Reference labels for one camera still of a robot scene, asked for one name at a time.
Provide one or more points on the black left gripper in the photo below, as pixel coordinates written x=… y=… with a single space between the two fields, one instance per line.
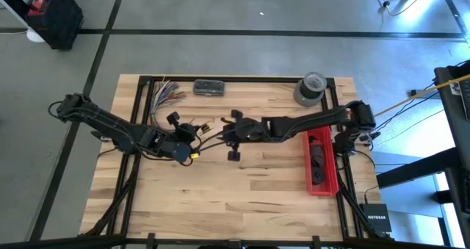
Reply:
x=185 y=133

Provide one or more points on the black aluminium table frame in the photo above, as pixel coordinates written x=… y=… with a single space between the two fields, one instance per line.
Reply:
x=238 y=79

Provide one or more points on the grey tape roll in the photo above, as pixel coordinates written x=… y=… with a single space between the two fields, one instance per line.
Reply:
x=306 y=103

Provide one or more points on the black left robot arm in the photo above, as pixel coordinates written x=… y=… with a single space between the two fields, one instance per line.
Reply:
x=110 y=124

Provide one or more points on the white pillar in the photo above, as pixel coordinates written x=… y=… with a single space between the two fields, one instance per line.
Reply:
x=35 y=36

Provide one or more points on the red plastic bin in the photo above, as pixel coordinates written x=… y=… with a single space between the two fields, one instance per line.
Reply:
x=330 y=161

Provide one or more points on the black Netgear network switch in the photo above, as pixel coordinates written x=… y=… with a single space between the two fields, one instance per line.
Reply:
x=376 y=219

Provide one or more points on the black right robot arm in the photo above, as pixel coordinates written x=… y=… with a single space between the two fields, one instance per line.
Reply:
x=316 y=120

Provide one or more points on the clear plastic bit case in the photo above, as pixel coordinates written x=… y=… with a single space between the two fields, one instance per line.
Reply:
x=208 y=87

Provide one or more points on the black and red tool case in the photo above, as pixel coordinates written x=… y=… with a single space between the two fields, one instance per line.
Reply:
x=58 y=21

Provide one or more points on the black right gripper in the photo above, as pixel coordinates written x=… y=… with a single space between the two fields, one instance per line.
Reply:
x=249 y=130

